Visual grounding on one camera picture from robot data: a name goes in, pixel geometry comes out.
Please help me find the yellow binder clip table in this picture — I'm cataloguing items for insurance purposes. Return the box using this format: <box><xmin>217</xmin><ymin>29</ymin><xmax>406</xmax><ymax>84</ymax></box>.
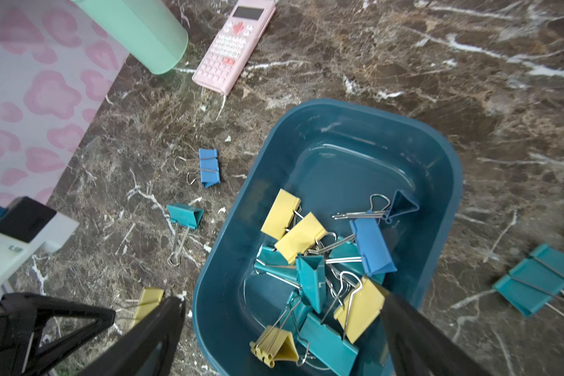
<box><xmin>119</xmin><ymin>288</ymin><xmax>165</xmax><ymax>330</ymax></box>

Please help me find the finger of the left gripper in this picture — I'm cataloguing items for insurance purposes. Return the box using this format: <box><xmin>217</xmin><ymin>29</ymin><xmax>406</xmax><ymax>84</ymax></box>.
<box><xmin>0</xmin><ymin>292</ymin><xmax>116</xmax><ymax>375</ymax></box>

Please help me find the teal binder clip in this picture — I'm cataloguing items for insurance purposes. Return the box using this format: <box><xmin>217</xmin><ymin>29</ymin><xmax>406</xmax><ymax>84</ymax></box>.
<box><xmin>167</xmin><ymin>203</ymin><xmax>205</xmax><ymax>266</ymax></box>

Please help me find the teal binder clip table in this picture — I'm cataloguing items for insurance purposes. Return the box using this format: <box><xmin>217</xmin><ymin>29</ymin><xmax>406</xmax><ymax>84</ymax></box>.
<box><xmin>493</xmin><ymin>244</ymin><xmax>564</xmax><ymax>319</ymax></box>

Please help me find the blue binder clip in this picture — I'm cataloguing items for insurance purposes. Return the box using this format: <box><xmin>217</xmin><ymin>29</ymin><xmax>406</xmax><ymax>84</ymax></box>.
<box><xmin>173</xmin><ymin>148</ymin><xmax>221</xmax><ymax>188</ymax></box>

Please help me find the teal plastic storage box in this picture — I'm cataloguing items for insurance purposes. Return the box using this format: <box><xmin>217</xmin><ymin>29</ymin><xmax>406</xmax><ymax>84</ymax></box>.
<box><xmin>192</xmin><ymin>100</ymin><xmax>463</xmax><ymax>375</ymax></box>

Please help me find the mint green pen cup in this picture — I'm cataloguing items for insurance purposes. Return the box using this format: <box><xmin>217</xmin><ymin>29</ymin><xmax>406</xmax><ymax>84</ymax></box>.
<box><xmin>75</xmin><ymin>0</ymin><xmax>188</xmax><ymax>75</ymax></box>

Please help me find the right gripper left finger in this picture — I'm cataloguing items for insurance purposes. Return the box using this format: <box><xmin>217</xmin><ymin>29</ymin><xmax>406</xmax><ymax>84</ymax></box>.
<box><xmin>80</xmin><ymin>296</ymin><xmax>186</xmax><ymax>375</ymax></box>

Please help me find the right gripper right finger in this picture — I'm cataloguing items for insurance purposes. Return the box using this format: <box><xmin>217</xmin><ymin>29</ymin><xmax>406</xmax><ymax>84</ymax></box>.
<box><xmin>381</xmin><ymin>290</ymin><xmax>490</xmax><ymax>375</ymax></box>

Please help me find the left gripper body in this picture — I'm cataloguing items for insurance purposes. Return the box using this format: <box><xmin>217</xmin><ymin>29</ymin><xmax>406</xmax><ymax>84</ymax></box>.
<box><xmin>0</xmin><ymin>197</ymin><xmax>79</xmax><ymax>291</ymax></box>

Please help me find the pink calculator on table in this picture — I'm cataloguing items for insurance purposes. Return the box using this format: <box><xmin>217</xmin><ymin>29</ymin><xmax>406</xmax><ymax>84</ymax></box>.
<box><xmin>192</xmin><ymin>0</ymin><xmax>276</xmax><ymax>96</ymax></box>

